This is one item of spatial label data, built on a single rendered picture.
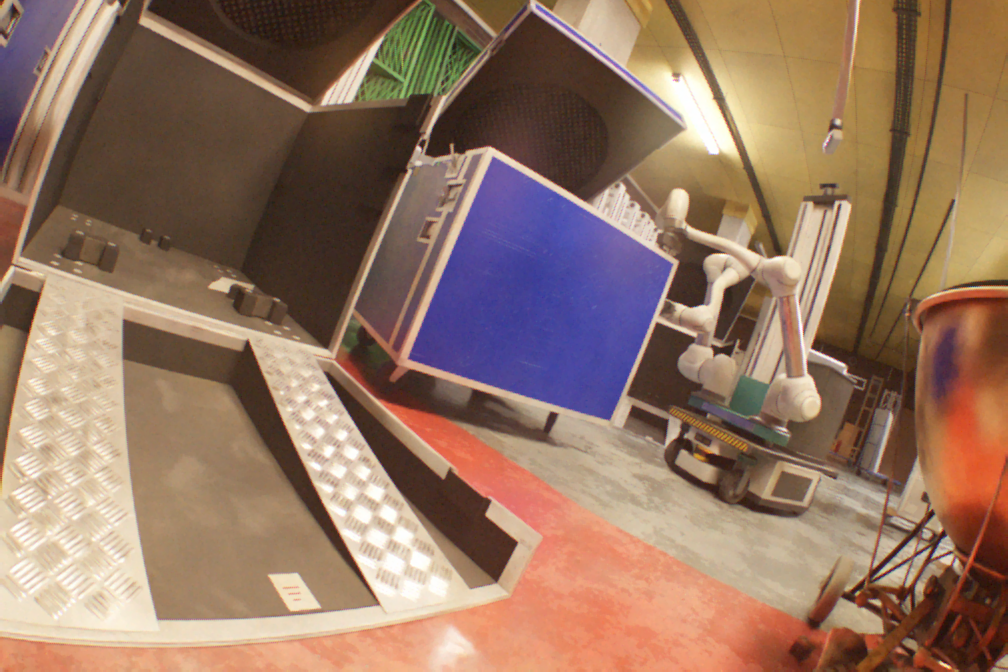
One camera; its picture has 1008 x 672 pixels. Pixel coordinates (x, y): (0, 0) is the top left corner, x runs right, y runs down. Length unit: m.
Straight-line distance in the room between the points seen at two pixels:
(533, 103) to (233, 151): 1.44
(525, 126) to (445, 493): 2.07
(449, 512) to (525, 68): 1.96
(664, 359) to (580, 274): 3.40
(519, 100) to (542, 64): 0.27
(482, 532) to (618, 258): 1.39
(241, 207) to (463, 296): 1.05
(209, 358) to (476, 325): 0.93
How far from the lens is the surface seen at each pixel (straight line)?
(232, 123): 2.23
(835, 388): 3.01
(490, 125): 2.71
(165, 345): 1.27
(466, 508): 0.99
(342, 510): 0.89
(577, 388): 2.10
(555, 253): 1.90
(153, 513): 0.80
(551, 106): 2.64
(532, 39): 2.37
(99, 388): 0.92
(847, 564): 1.53
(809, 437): 2.94
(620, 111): 2.63
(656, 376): 5.29
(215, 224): 2.24
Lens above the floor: 0.48
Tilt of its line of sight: 1 degrees up
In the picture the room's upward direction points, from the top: 23 degrees clockwise
